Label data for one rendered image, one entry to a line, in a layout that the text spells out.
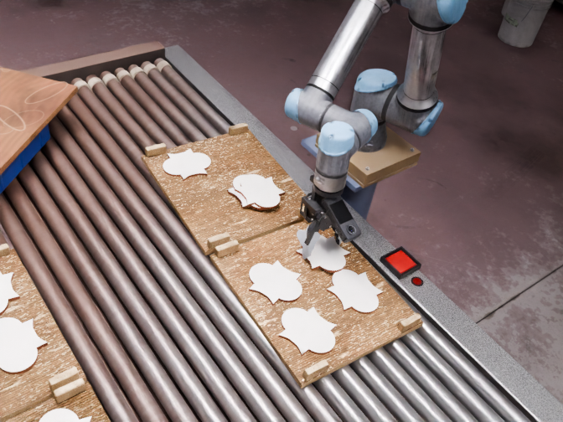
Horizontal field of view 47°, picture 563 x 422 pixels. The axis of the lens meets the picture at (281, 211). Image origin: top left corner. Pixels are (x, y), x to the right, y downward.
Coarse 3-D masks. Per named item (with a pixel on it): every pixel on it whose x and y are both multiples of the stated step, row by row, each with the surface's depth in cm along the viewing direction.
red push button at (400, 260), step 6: (396, 252) 167; (402, 252) 167; (390, 258) 165; (396, 258) 166; (402, 258) 166; (408, 258) 166; (396, 264) 164; (402, 264) 164; (408, 264) 165; (414, 264) 165; (402, 270) 163
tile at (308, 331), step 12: (288, 312) 147; (300, 312) 147; (312, 312) 147; (288, 324) 144; (300, 324) 145; (312, 324) 145; (324, 324) 145; (288, 336) 142; (300, 336) 142; (312, 336) 143; (324, 336) 143; (300, 348) 140; (312, 348) 140; (324, 348) 141
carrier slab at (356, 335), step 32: (224, 256) 158; (256, 256) 159; (288, 256) 160; (352, 256) 163; (320, 288) 154; (384, 288) 157; (256, 320) 145; (352, 320) 148; (384, 320) 150; (288, 352) 140; (352, 352) 142
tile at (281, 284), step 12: (264, 264) 156; (276, 264) 157; (252, 276) 153; (264, 276) 154; (276, 276) 154; (288, 276) 154; (252, 288) 150; (264, 288) 151; (276, 288) 151; (288, 288) 152; (300, 288) 152; (276, 300) 149; (288, 300) 149
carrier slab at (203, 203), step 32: (160, 160) 181; (224, 160) 185; (256, 160) 187; (192, 192) 173; (224, 192) 175; (288, 192) 178; (192, 224) 164; (224, 224) 166; (256, 224) 167; (288, 224) 170
